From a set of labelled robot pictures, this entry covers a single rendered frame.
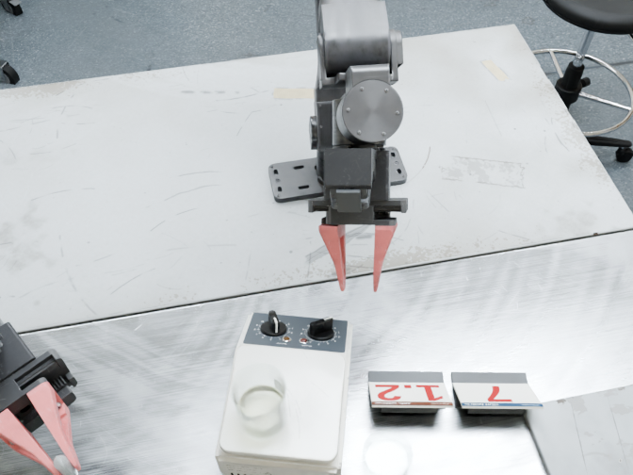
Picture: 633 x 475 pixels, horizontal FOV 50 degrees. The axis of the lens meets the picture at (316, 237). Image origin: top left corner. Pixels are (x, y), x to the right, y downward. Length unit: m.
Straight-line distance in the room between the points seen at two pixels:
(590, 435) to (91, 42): 2.43
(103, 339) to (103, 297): 0.06
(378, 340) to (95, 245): 0.41
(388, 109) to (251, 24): 2.24
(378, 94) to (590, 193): 0.51
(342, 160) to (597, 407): 0.43
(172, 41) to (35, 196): 1.81
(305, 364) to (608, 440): 0.35
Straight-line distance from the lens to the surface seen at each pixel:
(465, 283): 0.92
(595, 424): 0.86
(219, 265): 0.92
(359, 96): 0.63
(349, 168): 0.62
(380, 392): 0.80
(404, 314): 0.88
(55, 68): 2.80
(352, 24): 0.71
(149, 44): 2.81
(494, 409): 0.82
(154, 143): 1.09
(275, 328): 0.79
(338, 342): 0.79
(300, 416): 0.71
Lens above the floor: 1.65
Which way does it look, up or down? 53 degrees down
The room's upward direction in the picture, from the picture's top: straight up
